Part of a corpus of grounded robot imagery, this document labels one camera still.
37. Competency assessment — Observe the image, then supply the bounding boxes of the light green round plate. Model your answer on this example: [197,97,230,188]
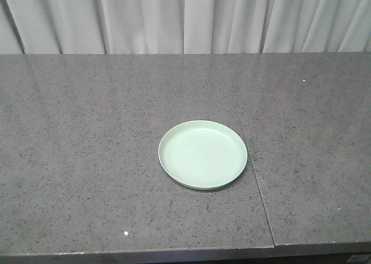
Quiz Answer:
[158,120,248,190]

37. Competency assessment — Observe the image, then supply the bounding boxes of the white pleated curtain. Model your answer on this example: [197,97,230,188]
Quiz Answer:
[1,0,370,54]

